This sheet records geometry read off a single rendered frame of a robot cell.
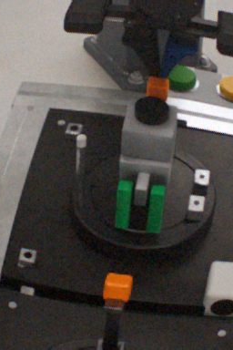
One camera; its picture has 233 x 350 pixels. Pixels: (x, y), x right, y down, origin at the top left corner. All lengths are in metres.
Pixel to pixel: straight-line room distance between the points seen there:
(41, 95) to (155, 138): 0.27
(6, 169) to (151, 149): 0.20
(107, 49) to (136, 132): 0.43
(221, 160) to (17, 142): 0.22
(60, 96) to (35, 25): 0.33
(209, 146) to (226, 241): 0.13
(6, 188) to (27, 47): 0.40
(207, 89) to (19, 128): 0.23
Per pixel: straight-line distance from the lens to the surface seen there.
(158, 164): 0.77
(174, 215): 0.82
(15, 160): 0.91
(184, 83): 1.00
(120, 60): 1.15
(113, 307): 0.65
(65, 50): 1.23
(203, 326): 0.76
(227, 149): 0.93
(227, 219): 0.85
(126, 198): 0.78
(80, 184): 0.80
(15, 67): 1.21
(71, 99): 0.98
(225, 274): 0.78
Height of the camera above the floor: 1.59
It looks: 45 degrees down
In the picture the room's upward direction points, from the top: 3 degrees clockwise
